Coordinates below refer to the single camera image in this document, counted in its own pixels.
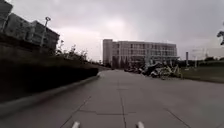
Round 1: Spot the street lamp pole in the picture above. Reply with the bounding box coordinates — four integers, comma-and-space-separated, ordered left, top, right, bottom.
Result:
39, 16, 52, 48

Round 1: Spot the row of parked bicycles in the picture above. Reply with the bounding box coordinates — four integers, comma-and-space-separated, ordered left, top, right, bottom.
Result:
124, 61, 184, 81

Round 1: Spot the tree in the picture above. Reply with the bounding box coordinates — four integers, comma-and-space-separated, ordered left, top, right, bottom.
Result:
216, 22, 224, 47

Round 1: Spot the row of bushes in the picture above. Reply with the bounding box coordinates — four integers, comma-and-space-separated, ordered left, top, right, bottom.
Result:
54, 39, 101, 66

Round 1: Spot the pale concrete kerb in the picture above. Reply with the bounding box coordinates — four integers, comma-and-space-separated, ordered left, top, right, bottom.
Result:
0, 73, 102, 118

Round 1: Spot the robot's own part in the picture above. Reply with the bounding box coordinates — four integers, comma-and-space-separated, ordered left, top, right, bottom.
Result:
135, 121, 146, 128
71, 121, 81, 128

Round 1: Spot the large building with windows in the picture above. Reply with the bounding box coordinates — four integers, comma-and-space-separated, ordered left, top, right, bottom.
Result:
0, 0, 61, 52

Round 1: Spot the grey multi-storey building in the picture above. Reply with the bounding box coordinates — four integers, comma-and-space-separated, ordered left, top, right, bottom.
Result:
102, 38, 179, 69

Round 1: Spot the grass lawn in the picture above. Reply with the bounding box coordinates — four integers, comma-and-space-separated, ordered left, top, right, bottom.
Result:
180, 65, 224, 84

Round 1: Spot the grey concrete slab path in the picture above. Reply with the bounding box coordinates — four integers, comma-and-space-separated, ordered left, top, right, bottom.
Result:
0, 69, 224, 128

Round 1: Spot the dark trimmed hedge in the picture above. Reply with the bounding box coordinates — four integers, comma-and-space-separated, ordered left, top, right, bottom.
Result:
0, 54, 100, 103

